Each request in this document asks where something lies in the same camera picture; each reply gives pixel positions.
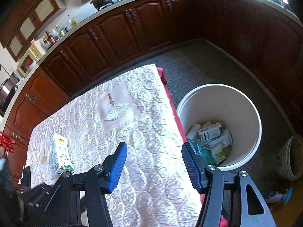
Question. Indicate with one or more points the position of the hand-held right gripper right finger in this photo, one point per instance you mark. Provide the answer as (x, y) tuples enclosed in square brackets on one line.
[(193, 167)]

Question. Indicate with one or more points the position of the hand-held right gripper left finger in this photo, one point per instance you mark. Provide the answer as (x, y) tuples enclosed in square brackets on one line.
[(116, 167)]

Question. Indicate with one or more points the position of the white green-print plastic bag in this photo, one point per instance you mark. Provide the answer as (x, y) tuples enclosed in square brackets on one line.
[(219, 155)]

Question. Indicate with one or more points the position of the white round trash bin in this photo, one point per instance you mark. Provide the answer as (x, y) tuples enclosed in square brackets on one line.
[(213, 104)]

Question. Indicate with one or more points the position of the green packet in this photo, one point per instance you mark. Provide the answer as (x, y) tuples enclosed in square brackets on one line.
[(208, 155)]

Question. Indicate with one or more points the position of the light blue packet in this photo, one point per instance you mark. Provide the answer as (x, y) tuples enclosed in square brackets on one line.
[(197, 147)]

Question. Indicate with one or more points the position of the black flat object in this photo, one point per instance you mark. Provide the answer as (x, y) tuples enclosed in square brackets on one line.
[(24, 175)]

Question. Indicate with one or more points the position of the dark fuzzy clothing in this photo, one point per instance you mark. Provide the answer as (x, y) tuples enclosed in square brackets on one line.
[(7, 194)]

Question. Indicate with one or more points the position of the white box with green print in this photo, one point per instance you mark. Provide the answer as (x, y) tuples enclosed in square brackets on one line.
[(209, 132)]

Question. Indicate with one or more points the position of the flat white plastic wrapper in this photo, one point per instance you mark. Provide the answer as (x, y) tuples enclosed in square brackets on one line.
[(223, 140)]

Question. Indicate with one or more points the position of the white and green milk carton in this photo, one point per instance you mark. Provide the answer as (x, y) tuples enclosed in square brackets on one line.
[(60, 153)]

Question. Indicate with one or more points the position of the red hanging decoration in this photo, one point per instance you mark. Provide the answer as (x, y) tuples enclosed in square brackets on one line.
[(7, 141)]

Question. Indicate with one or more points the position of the blue and white shoe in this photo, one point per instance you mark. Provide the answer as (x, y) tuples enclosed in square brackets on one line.
[(286, 194)]

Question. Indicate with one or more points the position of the dirty grey bucket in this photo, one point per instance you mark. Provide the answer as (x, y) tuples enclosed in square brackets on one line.
[(296, 160)]

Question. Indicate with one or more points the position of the black kitchen appliance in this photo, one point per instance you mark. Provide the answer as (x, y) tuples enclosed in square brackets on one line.
[(7, 89)]

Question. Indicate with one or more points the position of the cream microwave with red front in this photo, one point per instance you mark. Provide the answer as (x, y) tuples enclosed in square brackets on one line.
[(26, 64)]

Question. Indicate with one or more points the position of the dark wooden base cabinets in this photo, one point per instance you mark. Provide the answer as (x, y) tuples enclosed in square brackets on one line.
[(113, 33)]

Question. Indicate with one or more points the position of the pale yellow box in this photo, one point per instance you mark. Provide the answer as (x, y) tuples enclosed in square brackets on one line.
[(33, 50)]

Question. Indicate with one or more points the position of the dark sauce bottle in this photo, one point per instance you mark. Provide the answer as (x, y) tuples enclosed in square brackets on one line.
[(45, 42)]

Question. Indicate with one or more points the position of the clear seasoning bottle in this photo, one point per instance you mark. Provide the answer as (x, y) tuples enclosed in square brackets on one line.
[(54, 35)]

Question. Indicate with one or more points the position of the small dark jar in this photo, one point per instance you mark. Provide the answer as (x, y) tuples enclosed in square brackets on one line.
[(64, 31)]

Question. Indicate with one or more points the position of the red sauce bottle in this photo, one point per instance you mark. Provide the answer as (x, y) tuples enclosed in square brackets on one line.
[(49, 37)]

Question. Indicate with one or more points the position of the yellow-capped seasoning bottle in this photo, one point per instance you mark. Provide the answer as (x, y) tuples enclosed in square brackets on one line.
[(58, 32)]

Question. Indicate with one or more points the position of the yellow cooking oil bottle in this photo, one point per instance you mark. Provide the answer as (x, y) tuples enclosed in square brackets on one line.
[(72, 21)]

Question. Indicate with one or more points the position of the gas stove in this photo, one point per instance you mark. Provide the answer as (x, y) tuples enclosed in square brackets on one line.
[(113, 3)]

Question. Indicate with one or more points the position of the metal cooking pot with lid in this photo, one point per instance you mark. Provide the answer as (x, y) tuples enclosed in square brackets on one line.
[(101, 0)]

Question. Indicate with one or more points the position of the wooden wall cabinets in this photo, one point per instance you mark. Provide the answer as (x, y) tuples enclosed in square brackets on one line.
[(26, 26)]

